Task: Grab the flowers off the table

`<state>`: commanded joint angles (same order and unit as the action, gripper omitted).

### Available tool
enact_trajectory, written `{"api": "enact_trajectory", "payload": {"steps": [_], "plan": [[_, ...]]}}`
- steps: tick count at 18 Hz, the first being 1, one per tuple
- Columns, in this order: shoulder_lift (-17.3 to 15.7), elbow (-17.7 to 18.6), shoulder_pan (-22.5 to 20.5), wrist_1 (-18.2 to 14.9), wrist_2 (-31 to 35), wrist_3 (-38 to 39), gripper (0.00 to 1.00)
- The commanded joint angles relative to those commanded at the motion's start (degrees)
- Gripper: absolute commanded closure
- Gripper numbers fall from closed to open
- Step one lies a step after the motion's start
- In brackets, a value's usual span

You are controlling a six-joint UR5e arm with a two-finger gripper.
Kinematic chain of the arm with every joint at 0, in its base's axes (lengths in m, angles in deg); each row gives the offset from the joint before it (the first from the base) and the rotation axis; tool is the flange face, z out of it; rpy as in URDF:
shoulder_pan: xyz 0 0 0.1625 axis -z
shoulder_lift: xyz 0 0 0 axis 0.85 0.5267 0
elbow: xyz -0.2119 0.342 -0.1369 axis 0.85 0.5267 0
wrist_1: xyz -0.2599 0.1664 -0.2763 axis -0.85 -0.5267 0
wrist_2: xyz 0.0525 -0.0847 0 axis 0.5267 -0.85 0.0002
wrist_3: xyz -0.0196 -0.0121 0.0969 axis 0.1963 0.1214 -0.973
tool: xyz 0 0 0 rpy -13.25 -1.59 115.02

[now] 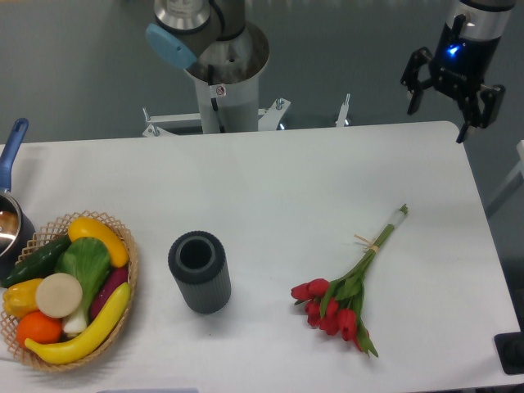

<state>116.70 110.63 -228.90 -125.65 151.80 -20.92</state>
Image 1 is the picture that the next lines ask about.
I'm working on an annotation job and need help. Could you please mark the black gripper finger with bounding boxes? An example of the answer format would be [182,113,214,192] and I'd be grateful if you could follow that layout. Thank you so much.
[400,47,433,115]
[456,84,505,143]

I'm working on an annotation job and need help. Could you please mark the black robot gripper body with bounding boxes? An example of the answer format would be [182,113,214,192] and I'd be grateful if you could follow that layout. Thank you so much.
[429,1,516,96]

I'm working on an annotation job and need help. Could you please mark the red tulip bouquet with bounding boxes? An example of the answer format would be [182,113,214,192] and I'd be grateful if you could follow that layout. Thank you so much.
[290,204,409,357]

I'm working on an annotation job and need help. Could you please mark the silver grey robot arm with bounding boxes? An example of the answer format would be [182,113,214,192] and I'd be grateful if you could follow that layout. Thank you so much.
[146,1,515,142]

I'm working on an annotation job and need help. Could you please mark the white furniture leg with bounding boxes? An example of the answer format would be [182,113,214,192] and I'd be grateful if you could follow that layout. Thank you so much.
[485,140,523,219]

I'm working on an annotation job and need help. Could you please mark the black device at table edge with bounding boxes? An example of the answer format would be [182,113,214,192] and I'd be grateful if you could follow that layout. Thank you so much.
[494,332,523,375]

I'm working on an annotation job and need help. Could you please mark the dark grey ribbed vase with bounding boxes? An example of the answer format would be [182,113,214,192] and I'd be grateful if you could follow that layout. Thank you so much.
[168,231,232,314]

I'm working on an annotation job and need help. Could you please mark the purple eggplant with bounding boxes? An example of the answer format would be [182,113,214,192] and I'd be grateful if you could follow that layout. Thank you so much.
[89,266,129,321]

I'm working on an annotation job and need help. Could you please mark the yellow squash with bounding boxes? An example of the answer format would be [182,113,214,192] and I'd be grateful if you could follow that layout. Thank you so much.
[67,216,129,268]

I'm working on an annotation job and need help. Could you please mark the green bok choy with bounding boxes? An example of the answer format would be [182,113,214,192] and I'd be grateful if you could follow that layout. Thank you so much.
[54,237,111,338]

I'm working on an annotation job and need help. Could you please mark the woven wicker basket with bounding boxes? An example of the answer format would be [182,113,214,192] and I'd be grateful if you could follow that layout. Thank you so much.
[1,210,138,372]

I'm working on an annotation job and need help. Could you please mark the beige round disc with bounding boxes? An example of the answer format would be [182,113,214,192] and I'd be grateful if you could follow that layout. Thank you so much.
[35,273,83,318]

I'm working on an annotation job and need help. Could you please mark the green cucumber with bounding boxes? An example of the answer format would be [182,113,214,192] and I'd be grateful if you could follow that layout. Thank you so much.
[1,236,71,288]

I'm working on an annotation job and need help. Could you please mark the yellow banana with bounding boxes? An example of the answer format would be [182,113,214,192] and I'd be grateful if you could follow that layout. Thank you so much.
[25,282,131,365]

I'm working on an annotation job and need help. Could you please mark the yellow bell pepper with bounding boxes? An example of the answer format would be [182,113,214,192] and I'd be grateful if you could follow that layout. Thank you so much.
[2,278,43,318]

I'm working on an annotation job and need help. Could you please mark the orange fruit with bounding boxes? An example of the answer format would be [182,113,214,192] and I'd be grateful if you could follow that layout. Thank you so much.
[16,311,62,348]

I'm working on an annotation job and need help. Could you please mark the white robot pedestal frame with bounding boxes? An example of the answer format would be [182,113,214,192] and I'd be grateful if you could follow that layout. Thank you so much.
[141,65,352,138]

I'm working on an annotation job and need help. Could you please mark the blue handled saucepan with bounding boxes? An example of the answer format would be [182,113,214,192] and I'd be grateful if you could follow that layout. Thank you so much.
[1,118,35,280]

